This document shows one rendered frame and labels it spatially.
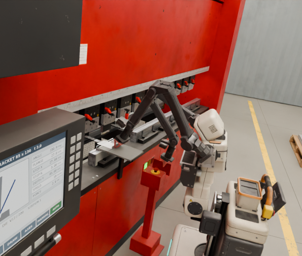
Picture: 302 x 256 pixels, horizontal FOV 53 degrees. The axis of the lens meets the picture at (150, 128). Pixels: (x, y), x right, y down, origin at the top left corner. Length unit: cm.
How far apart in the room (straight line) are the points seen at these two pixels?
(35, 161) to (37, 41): 29
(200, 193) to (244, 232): 36
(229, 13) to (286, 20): 554
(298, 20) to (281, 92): 196
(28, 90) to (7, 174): 51
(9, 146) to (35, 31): 26
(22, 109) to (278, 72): 868
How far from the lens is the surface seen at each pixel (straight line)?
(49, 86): 159
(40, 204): 91
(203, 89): 406
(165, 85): 169
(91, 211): 210
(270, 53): 938
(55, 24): 80
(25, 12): 72
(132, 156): 207
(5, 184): 77
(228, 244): 210
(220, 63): 396
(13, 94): 117
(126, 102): 223
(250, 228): 203
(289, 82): 957
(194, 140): 181
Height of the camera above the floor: 192
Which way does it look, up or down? 21 degrees down
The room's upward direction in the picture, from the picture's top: 8 degrees clockwise
